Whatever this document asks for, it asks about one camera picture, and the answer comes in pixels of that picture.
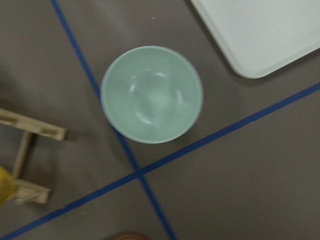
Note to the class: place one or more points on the cream bear serving tray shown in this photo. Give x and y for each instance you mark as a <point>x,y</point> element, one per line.
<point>258,37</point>

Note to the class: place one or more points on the light green bowl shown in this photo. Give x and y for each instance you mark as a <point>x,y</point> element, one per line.
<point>151,94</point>

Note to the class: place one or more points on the wooden cutting board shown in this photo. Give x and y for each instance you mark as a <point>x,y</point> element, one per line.
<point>129,236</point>

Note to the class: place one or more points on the wooden dish rack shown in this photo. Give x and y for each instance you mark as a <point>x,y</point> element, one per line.
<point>27,191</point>

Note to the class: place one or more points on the yellow mug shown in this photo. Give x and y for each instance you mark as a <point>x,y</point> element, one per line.
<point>7,186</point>

